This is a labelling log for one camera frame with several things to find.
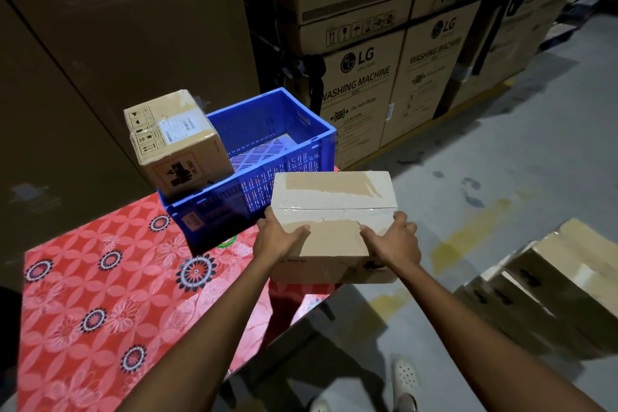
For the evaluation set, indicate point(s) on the person's left hand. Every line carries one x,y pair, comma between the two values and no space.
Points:
273,242

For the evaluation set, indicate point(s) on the person's right hand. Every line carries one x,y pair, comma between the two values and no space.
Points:
398,247

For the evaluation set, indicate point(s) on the person's left thumb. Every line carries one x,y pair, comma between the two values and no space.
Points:
297,234

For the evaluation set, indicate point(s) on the person's right thumb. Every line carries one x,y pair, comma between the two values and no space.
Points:
371,235

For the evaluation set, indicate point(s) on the taped plain cardboard box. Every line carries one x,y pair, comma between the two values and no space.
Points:
333,199

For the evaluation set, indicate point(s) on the person's left forearm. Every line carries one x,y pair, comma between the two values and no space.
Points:
207,339

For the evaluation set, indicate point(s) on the person's right forearm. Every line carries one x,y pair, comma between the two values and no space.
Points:
473,344

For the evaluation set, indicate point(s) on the blue plastic crate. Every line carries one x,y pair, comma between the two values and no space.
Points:
289,170

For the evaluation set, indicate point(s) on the printed appliance cardboard box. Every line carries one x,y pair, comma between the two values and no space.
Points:
359,107
429,73

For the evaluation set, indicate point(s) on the small labelled cardboard box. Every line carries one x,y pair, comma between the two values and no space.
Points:
186,156

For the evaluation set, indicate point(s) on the person's white right shoe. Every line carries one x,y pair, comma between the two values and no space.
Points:
404,380

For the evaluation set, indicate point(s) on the leaning cardboard box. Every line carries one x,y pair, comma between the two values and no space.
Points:
574,267
507,310

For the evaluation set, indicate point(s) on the red floral tablecloth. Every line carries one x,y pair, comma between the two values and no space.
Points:
96,291

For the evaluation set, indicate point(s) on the shadowed appliance cardboard box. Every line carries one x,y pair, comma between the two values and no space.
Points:
526,35

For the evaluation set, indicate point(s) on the tall brown cardboard carton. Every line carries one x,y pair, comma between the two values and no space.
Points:
145,15
53,146

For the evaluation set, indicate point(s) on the dark wooden pallet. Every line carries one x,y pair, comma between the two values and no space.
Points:
579,11

